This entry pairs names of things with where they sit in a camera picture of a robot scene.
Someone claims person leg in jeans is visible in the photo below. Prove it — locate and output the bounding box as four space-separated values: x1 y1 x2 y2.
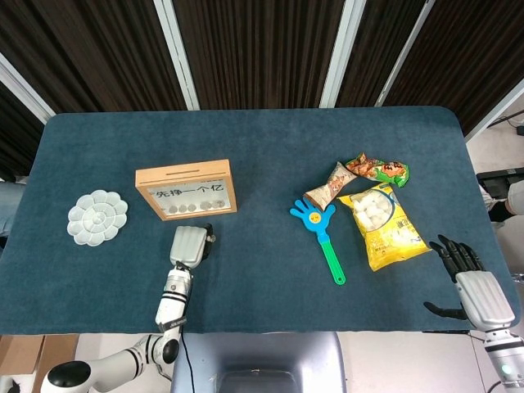
0 179 28 238

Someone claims brown snack packet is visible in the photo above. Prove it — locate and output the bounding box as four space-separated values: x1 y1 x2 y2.
303 161 358 209

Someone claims blue hand clapper toy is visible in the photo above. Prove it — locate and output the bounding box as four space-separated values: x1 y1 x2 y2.
289 198 347 286

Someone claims dark slatted partition panel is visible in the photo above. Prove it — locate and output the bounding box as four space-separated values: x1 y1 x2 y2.
0 77 46 181
0 0 187 114
337 0 417 108
386 0 524 136
171 0 347 111

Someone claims black floor equipment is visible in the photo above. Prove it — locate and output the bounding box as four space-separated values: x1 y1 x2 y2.
477 168 521 197

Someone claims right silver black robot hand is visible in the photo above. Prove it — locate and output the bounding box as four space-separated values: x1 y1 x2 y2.
423 234 516 332

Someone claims grey blue robot torso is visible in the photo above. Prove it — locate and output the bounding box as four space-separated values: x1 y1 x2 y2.
170 331 347 393

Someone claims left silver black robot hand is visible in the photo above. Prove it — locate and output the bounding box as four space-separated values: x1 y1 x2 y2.
169 223 215 270

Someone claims wooden frame coin bank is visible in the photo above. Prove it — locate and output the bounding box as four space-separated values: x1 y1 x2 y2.
135 159 239 222

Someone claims person leg with black shoe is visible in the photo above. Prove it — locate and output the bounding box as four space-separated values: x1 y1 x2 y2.
482 179 524 229

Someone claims blue table cloth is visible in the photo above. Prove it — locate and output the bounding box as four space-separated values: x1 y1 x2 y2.
0 106 524 336

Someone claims white flower paint palette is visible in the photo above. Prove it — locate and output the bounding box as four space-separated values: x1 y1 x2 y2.
66 189 129 247

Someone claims white partition post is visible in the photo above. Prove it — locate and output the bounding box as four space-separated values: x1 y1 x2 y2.
318 0 368 108
0 52 56 124
374 0 435 106
464 75 524 142
153 0 201 111

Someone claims yellow snack bag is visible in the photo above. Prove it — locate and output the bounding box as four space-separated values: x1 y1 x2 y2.
336 183 433 272

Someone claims orange green snack bag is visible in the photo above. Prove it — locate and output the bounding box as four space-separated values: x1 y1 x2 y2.
345 152 411 189

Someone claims brown cardboard box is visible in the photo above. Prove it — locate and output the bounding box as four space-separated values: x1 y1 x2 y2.
0 334 79 376

